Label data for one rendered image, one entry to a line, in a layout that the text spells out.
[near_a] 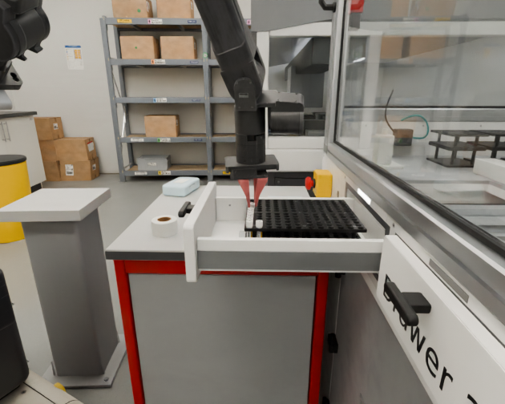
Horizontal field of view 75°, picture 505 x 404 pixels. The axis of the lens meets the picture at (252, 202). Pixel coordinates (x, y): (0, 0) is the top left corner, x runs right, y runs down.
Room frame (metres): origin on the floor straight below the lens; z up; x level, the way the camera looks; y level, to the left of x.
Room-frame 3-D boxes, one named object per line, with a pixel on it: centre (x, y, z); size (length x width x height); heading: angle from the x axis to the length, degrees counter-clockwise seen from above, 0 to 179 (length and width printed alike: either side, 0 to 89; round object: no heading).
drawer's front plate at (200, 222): (0.65, 0.10, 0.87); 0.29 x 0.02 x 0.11; 178
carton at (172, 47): (4.58, 0.93, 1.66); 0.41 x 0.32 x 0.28; 92
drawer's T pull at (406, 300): (0.32, -0.18, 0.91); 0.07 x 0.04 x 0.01; 178
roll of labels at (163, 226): (0.86, 0.25, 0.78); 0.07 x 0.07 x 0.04
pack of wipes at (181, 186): (1.28, 0.28, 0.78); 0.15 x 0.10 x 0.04; 165
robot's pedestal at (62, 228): (1.19, 0.73, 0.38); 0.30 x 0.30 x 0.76; 2
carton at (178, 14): (4.59, 0.94, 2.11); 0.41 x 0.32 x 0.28; 92
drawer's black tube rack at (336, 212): (0.64, -0.10, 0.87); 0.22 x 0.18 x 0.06; 88
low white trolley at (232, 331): (1.06, 0.07, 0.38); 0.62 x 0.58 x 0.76; 178
